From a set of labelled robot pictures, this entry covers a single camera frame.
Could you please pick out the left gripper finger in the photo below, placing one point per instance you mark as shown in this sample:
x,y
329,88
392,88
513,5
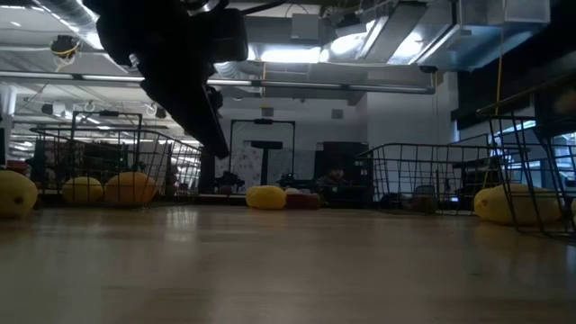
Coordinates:
x,y
216,99
189,108

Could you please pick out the orange mango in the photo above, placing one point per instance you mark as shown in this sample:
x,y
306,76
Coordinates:
x,y
130,189

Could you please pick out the yellow lemon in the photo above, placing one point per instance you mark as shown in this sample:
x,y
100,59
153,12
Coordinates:
x,y
517,204
270,198
83,191
15,193
249,197
555,204
481,202

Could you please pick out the dark red chili pepper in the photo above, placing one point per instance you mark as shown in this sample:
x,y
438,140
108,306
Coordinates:
x,y
302,201

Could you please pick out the black background robot arm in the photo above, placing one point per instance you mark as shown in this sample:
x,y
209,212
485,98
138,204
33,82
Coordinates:
x,y
292,180
229,180

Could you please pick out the black pillar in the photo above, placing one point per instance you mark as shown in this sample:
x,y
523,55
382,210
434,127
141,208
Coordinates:
x,y
207,171

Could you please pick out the black T-shaped stand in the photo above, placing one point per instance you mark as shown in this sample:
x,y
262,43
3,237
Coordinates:
x,y
265,145

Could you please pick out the bright ceiling light panel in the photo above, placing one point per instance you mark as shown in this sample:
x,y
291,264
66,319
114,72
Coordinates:
x,y
290,55

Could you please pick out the grey ceiling junction box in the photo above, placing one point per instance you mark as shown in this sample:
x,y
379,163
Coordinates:
x,y
305,26

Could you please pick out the black cabinet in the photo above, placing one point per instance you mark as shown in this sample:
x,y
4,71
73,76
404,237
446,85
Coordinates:
x,y
342,157

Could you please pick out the long horizontal ceiling pipe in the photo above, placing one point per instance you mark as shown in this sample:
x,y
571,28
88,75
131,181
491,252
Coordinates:
x,y
360,86

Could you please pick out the red background object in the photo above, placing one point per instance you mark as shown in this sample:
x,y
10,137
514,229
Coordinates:
x,y
18,166

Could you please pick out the black background rig frame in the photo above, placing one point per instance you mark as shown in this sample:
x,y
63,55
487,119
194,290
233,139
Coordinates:
x,y
263,121

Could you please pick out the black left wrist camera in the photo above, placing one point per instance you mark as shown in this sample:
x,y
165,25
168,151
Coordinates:
x,y
222,36

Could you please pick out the round silver ventilation duct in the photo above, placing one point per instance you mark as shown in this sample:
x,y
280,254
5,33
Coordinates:
x,y
67,13

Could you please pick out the black ceiling camera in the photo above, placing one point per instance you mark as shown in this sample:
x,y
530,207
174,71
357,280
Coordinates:
x,y
427,69

